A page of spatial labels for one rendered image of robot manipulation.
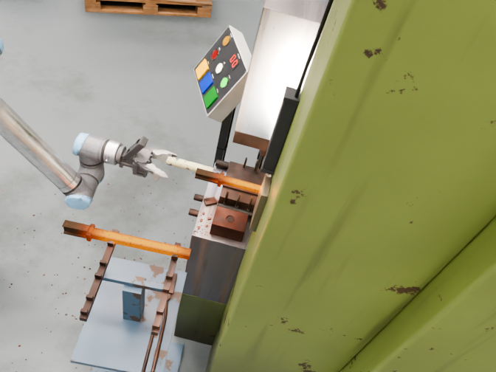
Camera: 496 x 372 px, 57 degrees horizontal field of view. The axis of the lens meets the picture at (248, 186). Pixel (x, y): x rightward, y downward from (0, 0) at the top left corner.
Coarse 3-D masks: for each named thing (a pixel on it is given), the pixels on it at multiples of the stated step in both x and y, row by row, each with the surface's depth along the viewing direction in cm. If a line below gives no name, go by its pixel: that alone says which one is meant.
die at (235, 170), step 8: (232, 168) 179; (240, 168) 181; (248, 168) 182; (232, 176) 176; (240, 176) 177; (248, 176) 178; (256, 176) 179; (224, 184) 172; (256, 184) 175; (224, 192) 170; (232, 192) 171; (240, 192) 172; (248, 192) 172; (256, 192) 172; (232, 200) 169; (240, 200) 169; (248, 200) 170; (256, 200) 171
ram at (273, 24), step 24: (288, 0) 112; (312, 0) 115; (264, 24) 111; (288, 24) 110; (312, 24) 109; (264, 48) 116; (288, 48) 114; (264, 72) 121; (288, 72) 120; (264, 96) 126; (240, 120) 134; (264, 120) 133
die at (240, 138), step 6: (240, 132) 144; (234, 138) 147; (240, 138) 146; (246, 138) 146; (252, 138) 145; (258, 138) 145; (240, 144) 148; (246, 144) 148; (252, 144) 147; (258, 144) 147; (264, 144) 146; (264, 150) 148
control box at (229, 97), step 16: (224, 32) 207; (240, 32) 210; (224, 48) 204; (240, 48) 197; (208, 64) 211; (224, 64) 201; (240, 64) 192; (240, 80) 189; (224, 96) 194; (240, 96) 196; (208, 112) 200; (224, 112) 201
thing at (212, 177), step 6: (198, 168) 173; (198, 174) 171; (204, 174) 171; (210, 174) 172; (216, 174) 173; (222, 174) 173; (204, 180) 173; (210, 180) 173; (216, 180) 173; (222, 180) 172; (228, 180) 172; (234, 180) 173; (240, 180) 173; (240, 186) 172; (246, 186) 172; (252, 186) 173; (258, 186) 173; (258, 192) 172
